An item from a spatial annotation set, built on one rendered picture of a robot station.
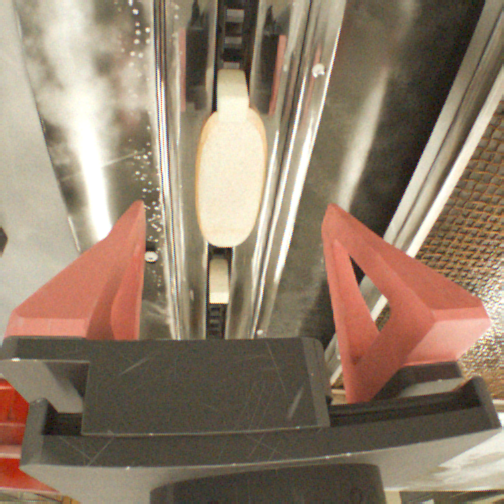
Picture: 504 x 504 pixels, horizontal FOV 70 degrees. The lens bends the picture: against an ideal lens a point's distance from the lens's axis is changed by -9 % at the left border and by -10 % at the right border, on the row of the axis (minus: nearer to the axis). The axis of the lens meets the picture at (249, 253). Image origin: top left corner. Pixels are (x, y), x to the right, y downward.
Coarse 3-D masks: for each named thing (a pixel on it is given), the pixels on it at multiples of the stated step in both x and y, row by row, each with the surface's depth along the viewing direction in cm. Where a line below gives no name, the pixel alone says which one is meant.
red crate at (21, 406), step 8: (0, 384) 46; (8, 384) 46; (0, 392) 46; (8, 392) 46; (16, 392) 46; (0, 400) 45; (8, 400) 45; (16, 400) 45; (24, 400) 46; (0, 408) 44; (8, 408) 44; (16, 408) 45; (24, 408) 45; (0, 416) 44; (8, 416) 43; (16, 416) 44; (24, 416) 44; (24, 424) 43
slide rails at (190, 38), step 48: (192, 0) 15; (288, 0) 15; (192, 48) 16; (288, 48) 16; (192, 96) 18; (288, 96) 18; (192, 144) 20; (192, 192) 22; (192, 240) 25; (192, 288) 29; (240, 288) 30; (192, 336) 35; (240, 336) 35
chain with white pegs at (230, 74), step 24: (240, 48) 17; (216, 72) 19; (240, 72) 18; (216, 96) 19; (240, 96) 16; (240, 120) 17; (216, 264) 28; (216, 288) 27; (216, 312) 34; (216, 336) 37
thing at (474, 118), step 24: (480, 72) 14; (480, 96) 14; (480, 120) 15; (456, 144) 16; (456, 168) 17; (432, 192) 18; (480, 192) 18; (432, 216) 19; (456, 216) 20; (480, 216) 19; (408, 240) 20; (432, 240) 21; (456, 264) 22; (480, 288) 24; (336, 360) 31; (480, 360) 31; (336, 384) 36
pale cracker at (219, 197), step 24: (216, 120) 18; (216, 144) 19; (240, 144) 19; (264, 144) 20; (216, 168) 20; (240, 168) 20; (264, 168) 21; (216, 192) 21; (240, 192) 21; (216, 216) 23; (240, 216) 23; (216, 240) 24; (240, 240) 25
